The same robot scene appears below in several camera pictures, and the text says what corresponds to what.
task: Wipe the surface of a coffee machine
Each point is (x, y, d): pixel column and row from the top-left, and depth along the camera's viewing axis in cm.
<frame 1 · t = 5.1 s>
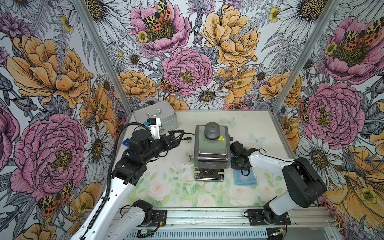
left hand: (178, 139, 68), fingers open
right hand: (237, 168, 91), fingers open
grey coffee machine: (212, 151, 69), point 28 cm above the table
blue patterned cleaning cloth: (239, 179, 88), on the table
silver metal case: (163, 110, 102), point 17 cm above the table

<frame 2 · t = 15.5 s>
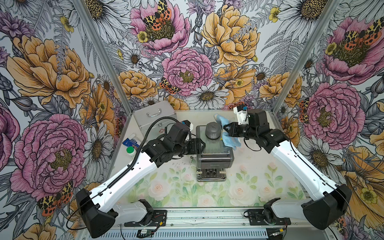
left hand: (198, 151, 71), fingers open
right hand: (224, 131, 75), fingers closed
blue patterned cleaning cloth: (232, 142, 70), point 30 cm above the table
the other named things where they were.

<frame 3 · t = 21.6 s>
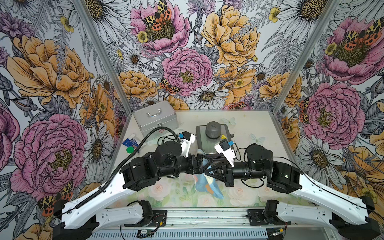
left hand: (204, 165, 59), fingers open
right hand: (208, 176, 55), fingers closed
blue patterned cleaning cloth: (204, 183, 59), point 29 cm above the table
the other named things where they were.

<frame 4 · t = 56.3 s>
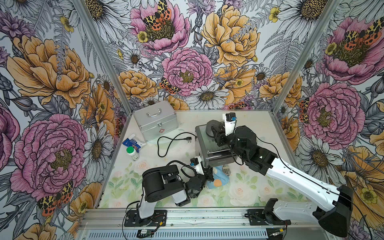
left hand: (214, 165, 83), fingers closed
right hand: (213, 131, 72), fingers open
blue patterned cleaning cloth: (220, 178, 83), point 7 cm above the table
the other named things where they were.

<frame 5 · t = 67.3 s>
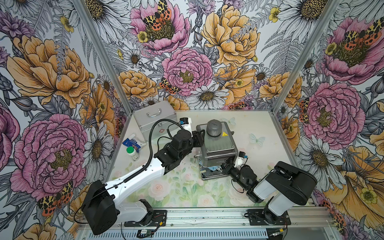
left hand: (201, 136, 77), fingers open
right hand: (217, 162, 85), fingers closed
